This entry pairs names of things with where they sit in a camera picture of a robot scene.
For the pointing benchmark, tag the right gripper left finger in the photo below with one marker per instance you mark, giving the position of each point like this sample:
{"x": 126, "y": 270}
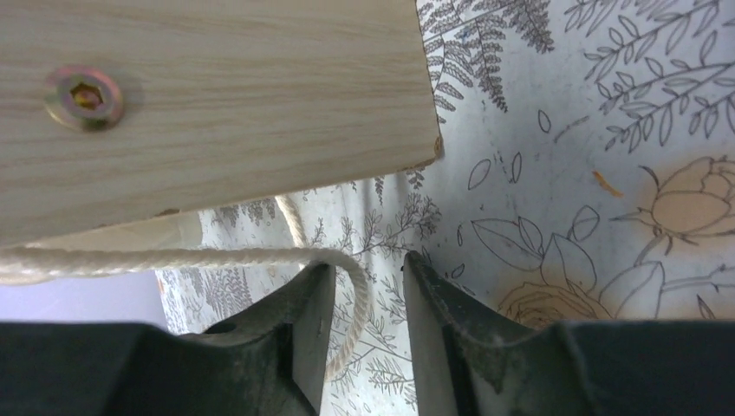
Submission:
{"x": 269, "y": 359}

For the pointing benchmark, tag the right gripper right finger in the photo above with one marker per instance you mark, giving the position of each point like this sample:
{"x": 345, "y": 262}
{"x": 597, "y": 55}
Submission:
{"x": 469, "y": 360}

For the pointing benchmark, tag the wooden pet bed frame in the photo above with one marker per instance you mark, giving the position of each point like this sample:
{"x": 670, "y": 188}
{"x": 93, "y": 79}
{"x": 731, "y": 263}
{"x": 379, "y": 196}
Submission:
{"x": 225, "y": 101}

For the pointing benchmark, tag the floral table mat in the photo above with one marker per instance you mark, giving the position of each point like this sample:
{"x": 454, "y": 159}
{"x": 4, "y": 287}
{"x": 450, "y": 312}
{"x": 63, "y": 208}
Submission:
{"x": 587, "y": 171}

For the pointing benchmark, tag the brass hex bolt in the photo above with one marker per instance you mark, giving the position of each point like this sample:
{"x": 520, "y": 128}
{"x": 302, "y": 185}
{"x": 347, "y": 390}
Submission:
{"x": 83, "y": 98}

